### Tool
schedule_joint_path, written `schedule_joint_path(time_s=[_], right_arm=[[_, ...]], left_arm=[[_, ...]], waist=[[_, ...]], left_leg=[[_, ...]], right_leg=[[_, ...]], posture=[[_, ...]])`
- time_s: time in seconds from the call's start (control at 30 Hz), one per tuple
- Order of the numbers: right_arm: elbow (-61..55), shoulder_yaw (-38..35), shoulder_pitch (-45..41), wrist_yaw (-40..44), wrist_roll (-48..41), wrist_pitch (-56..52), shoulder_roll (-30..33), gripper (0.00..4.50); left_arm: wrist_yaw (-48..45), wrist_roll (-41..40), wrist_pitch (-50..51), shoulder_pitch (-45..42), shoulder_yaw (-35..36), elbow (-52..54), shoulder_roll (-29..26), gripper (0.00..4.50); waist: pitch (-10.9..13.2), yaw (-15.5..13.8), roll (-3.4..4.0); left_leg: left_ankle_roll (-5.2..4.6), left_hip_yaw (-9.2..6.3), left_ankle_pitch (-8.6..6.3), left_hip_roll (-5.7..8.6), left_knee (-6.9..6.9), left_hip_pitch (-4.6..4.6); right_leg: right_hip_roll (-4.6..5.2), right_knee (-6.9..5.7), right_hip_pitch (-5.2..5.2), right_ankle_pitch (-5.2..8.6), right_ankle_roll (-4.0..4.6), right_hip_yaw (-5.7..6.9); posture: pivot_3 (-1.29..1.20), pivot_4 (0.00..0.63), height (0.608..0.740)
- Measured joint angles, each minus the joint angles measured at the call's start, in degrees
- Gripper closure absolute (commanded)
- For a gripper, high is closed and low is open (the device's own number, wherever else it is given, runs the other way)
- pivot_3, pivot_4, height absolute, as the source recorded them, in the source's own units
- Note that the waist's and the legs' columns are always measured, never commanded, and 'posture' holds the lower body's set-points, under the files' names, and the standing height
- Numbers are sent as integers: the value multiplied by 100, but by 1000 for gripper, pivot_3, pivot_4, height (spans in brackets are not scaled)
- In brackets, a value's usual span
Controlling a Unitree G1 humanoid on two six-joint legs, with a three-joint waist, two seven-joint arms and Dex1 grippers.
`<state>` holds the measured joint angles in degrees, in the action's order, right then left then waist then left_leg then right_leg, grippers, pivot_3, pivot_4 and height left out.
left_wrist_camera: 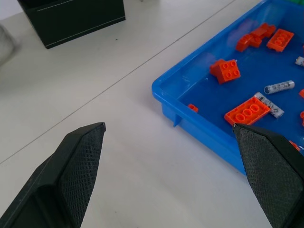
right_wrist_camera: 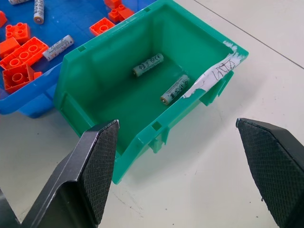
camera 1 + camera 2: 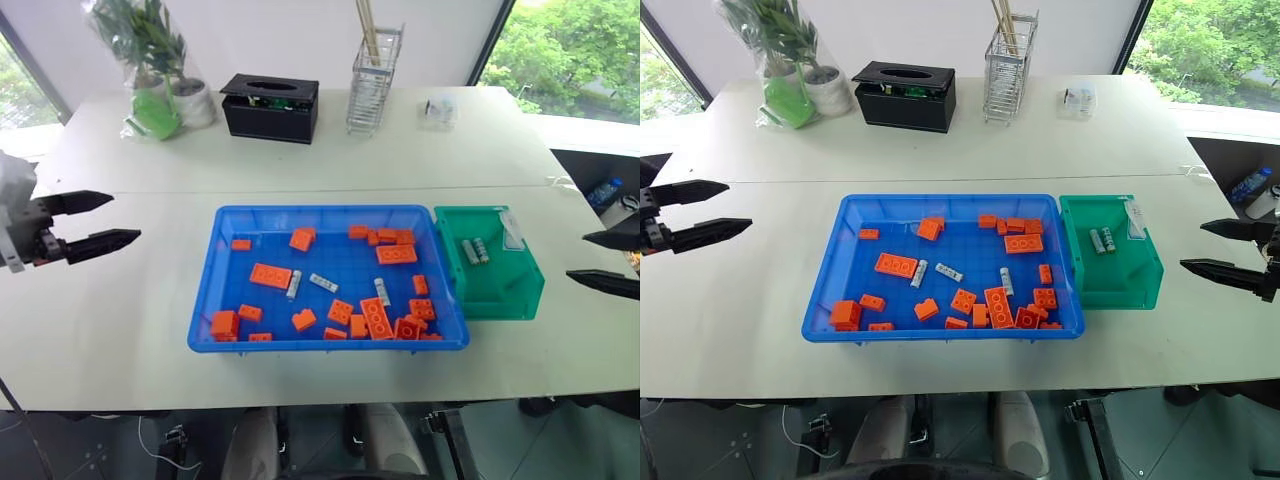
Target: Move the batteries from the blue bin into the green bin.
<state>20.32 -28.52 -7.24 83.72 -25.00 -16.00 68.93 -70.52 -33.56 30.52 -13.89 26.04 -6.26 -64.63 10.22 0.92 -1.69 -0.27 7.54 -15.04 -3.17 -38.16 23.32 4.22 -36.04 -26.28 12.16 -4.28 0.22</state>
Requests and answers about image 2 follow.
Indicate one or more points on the upside-down red plastic brick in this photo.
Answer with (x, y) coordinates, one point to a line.
(26, 53)

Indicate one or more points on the white paper label tape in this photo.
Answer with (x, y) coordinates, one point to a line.
(213, 76)

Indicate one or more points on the white AA battery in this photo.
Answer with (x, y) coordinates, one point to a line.
(58, 48)
(148, 64)
(175, 89)
(19, 1)
(39, 10)

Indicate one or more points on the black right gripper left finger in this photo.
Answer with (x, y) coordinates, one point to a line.
(78, 180)

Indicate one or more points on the blue plastic tray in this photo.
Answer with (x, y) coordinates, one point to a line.
(59, 26)

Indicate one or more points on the green plastic bin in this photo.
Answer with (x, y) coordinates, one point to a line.
(133, 114)

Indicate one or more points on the red toy brick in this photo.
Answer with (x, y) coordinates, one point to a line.
(37, 75)

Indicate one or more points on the red 2x2 plastic brick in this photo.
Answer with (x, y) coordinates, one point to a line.
(20, 32)

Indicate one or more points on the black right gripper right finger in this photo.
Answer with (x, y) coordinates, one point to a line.
(278, 171)

